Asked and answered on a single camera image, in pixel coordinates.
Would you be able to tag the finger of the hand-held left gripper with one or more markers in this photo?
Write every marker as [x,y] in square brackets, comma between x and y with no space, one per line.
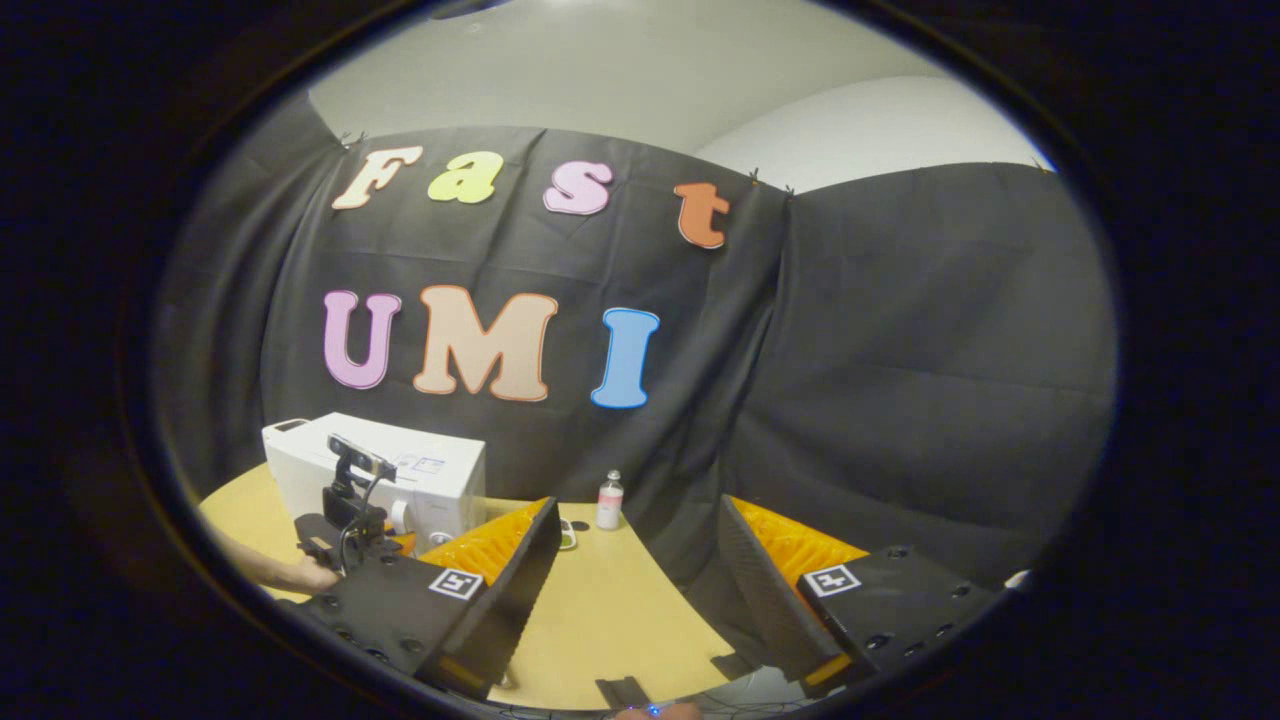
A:
[403,543]

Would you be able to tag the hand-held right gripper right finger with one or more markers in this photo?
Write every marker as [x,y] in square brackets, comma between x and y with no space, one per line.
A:
[765,600]

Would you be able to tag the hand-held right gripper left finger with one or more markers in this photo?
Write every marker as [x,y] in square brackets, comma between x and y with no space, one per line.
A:
[510,600]

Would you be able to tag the white microwave oven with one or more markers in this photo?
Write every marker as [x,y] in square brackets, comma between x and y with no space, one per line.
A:
[440,480]

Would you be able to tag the white divided condiment dish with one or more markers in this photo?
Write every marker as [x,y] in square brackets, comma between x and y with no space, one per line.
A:
[568,536]

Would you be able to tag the white toaster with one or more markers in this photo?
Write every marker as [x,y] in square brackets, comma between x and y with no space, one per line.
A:
[288,425]

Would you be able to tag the small pink label bottle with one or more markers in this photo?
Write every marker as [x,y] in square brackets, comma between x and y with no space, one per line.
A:
[610,503]

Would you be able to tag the black flat piece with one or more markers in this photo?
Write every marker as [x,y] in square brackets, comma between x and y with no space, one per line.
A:
[622,692]

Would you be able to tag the black backdrop cloth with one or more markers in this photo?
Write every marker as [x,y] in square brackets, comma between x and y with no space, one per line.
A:
[900,400]

